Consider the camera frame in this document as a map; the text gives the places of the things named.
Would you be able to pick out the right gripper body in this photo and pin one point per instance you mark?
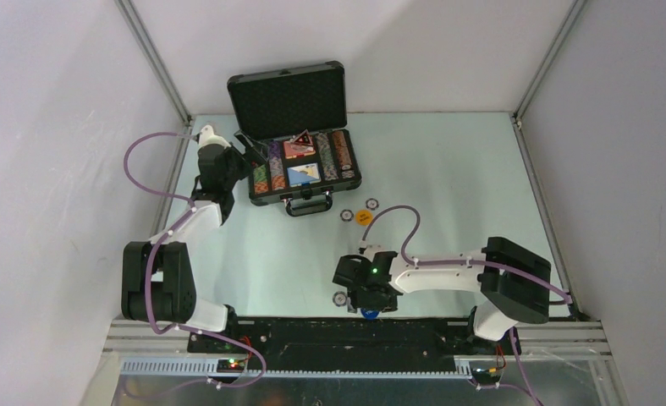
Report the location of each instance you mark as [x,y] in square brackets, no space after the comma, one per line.
[360,299]

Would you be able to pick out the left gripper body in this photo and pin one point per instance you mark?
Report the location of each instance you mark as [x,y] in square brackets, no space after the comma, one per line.
[239,167]

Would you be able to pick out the red playing card box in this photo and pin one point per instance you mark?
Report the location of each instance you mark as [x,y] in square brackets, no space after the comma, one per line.
[293,150]

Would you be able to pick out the triangular dealer button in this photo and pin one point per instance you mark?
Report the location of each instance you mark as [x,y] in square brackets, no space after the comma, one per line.
[302,139]

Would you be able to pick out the black poker set case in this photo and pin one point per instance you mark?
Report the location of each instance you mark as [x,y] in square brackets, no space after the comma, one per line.
[276,105]

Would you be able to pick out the orange round button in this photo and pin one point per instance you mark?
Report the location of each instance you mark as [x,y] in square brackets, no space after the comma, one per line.
[363,217]

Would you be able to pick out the blue round button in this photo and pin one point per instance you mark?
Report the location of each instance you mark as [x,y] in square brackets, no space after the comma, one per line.
[370,314]

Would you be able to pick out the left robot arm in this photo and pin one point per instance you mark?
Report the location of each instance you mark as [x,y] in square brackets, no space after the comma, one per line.
[158,275]

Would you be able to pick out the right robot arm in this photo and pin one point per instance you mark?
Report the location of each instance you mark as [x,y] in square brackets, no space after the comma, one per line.
[514,282]

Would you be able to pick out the poker chip front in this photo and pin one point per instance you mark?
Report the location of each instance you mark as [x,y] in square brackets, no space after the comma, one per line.
[340,299]

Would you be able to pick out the blue playing card box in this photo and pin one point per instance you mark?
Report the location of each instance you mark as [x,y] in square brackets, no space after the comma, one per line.
[303,174]

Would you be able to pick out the poker chip near disc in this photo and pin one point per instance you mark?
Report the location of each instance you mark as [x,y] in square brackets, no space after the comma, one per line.
[346,215]

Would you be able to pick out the poker chip middle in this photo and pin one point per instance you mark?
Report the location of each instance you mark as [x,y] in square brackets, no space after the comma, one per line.
[372,204]

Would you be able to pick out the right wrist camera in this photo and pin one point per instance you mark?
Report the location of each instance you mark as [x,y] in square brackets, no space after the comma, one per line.
[369,250]

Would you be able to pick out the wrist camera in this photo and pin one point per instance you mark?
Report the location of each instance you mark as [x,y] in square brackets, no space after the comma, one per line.
[207,136]
[369,250]

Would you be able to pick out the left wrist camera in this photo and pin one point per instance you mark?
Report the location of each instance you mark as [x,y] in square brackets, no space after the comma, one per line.
[207,136]

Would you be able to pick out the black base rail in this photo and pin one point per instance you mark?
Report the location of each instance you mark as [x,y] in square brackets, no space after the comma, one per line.
[364,346]

